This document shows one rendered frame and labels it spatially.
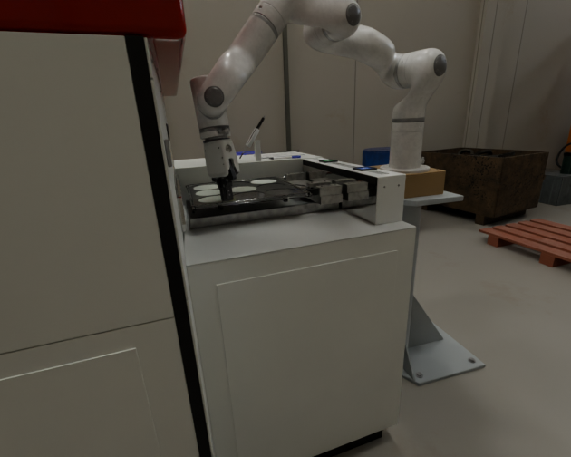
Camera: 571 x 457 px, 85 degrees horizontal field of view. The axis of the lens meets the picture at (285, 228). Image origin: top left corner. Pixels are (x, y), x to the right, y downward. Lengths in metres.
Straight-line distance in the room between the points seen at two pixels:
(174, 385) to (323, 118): 3.60
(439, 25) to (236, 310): 4.46
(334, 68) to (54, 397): 3.85
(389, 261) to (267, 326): 0.38
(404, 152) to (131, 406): 1.15
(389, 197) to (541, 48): 5.19
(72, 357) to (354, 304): 0.66
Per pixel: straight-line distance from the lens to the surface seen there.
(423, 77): 1.27
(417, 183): 1.31
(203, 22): 3.80
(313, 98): 3.92
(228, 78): 0.85
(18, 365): 0.63
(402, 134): 1.32
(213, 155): 0.91
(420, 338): 1.81
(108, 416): 0.67
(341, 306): 0.91
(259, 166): 1.34
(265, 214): 1.02
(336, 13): 1.04
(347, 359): 1.03
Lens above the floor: 1.11
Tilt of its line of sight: 18 degrees down
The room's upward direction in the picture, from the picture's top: 3 degrees counter-clockwise
